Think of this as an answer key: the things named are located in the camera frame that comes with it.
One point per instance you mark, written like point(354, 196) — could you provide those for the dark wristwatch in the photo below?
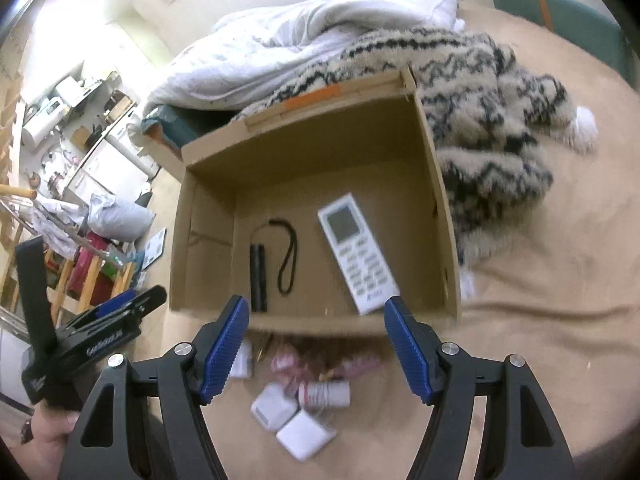
point(26, 430)

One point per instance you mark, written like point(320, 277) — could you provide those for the pink patterned pouch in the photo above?
point(285, 362)

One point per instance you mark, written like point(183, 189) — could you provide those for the white bottle red label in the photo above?
point(327, 394)

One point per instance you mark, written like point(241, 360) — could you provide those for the small pink tube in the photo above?
point(350, 366)

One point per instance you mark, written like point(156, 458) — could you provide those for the red storage box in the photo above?
point(82, 270)

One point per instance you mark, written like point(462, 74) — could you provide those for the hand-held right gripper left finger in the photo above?
point(227, 347)

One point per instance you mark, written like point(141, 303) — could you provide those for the white pill bottle blue label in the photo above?
point(241, 360)

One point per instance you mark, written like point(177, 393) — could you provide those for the cardboard box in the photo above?
point(300, 160)

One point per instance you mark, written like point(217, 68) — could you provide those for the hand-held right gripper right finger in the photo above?
point(406, 350)

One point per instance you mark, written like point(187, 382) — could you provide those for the white kitchen appliance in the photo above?
point(39, 127)

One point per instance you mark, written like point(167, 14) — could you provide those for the grey stuffed bag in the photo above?
point(122, 217)

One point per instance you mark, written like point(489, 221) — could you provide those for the white remote control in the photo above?
point(355, 250)

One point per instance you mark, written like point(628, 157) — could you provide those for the teal cushion with orange stripe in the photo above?
point(172, 127)
point(575, 25)

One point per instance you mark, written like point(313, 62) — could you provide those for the white kitchen counter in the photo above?
point(107, 152)

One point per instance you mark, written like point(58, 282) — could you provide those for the white bathroom scale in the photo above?
point(152, 250)

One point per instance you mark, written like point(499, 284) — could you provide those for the white rounded case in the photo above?
point(305, 435)

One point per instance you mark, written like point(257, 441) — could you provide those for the wooden rack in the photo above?
point(60, 280)

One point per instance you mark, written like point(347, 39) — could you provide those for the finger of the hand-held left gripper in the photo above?
point(117, 301)
point(147, 302)

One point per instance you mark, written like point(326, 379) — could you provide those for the beige bed sheet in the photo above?
point(525, 320)

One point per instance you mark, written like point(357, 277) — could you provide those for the person's left hand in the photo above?
point(52, 430)

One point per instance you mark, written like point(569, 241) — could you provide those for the black patterned fleece blanket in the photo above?
point(475, 110)

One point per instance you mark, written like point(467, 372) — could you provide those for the white hanging cloth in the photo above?
point(55, 220)

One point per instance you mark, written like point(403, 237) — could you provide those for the white duvet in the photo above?
point(300, 35)

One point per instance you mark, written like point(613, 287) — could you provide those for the white charger cube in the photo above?
point(272, 407)

